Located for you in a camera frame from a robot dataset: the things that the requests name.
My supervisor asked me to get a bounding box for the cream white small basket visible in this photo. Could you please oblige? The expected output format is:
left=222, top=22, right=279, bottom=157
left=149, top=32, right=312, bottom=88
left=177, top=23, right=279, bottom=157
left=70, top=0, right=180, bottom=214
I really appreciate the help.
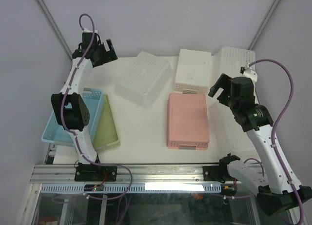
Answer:
left=173, top=49, right=213, bottom=95

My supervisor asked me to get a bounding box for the translucent white shallow basket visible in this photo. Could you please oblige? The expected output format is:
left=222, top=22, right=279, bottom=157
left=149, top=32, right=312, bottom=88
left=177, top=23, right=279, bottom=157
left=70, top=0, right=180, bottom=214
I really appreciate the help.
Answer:
left=115, top=51, right=173, bottom=110

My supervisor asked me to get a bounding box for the light blue plastic basket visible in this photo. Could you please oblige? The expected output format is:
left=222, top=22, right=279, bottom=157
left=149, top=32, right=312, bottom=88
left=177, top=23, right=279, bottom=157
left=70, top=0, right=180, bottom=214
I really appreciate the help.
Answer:
left=41, top=88, right=105, bottom=147

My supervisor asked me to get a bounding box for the pink plastic basket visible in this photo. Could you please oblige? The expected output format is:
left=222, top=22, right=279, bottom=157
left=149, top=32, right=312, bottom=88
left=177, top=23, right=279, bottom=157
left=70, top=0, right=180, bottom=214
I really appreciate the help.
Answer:
left=166, top=93, right=210, bottom=150

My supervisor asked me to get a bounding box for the large white perforated basket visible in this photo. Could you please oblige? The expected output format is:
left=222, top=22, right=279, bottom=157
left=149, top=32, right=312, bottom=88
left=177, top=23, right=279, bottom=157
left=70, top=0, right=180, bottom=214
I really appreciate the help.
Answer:
left=212, top=46, right=255, bottom=80

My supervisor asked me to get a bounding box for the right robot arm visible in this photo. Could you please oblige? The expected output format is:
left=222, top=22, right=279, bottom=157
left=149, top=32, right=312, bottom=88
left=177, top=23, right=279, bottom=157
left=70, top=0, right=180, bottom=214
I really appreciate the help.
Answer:
left=208, top=74, right=312, bottom=219

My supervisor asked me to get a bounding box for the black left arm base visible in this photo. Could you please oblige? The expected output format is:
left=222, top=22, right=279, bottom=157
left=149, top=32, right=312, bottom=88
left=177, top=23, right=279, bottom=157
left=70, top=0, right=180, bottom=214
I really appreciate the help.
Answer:
left=74, top=163, right=117, bottom=182

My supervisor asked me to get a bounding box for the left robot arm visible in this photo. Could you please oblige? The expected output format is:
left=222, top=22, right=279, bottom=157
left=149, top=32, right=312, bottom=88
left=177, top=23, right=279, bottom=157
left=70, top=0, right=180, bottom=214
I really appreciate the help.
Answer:
left=51, top=31, right=117, bottom=180

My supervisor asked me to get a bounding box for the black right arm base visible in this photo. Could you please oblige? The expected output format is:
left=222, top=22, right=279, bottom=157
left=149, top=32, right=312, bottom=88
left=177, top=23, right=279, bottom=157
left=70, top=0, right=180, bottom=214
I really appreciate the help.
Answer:
left=202, top=153, right=240, bottom=184

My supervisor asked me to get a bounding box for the yellow green plastic basket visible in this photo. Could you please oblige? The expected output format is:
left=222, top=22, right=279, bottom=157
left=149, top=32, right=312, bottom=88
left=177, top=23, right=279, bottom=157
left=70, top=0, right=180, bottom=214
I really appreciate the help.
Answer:
left=93, top=94, right=120, bottom=152

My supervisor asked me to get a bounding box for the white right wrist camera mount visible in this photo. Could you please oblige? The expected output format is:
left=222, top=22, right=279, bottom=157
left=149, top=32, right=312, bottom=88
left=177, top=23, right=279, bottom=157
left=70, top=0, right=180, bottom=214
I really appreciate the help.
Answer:
left=240, top=63, right=258, bottom=84

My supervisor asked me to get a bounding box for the left aluminium corner post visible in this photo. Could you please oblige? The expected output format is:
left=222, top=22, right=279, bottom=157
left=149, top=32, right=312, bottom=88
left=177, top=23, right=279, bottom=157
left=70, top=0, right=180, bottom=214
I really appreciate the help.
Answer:
left=34, top=0, right=72, bottom=60

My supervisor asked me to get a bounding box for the aluminium corner post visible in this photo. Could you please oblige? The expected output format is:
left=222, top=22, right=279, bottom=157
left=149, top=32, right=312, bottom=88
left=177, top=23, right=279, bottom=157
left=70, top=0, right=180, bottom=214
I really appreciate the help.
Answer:
left=34, top=0, right=72, bottom=60
left=248, top=0, right=282, bottom=50

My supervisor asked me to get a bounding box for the right aluminium corner post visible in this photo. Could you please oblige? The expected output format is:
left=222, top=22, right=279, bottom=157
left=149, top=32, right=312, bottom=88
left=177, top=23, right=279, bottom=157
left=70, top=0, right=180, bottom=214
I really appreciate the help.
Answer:
left=248, top=0, right=282, bottom=50

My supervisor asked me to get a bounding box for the white slotted cable duct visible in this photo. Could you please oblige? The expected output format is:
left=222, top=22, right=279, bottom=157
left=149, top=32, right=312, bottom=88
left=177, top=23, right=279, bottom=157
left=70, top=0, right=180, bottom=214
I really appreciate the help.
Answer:
left=40, top=183, right=221, bottom=194

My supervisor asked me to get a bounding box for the aluminium front rail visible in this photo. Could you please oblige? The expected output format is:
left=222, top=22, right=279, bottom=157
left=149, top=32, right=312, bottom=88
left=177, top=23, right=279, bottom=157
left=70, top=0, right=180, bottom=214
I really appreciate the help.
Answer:
left=30, top=164, right=217, bottom=184

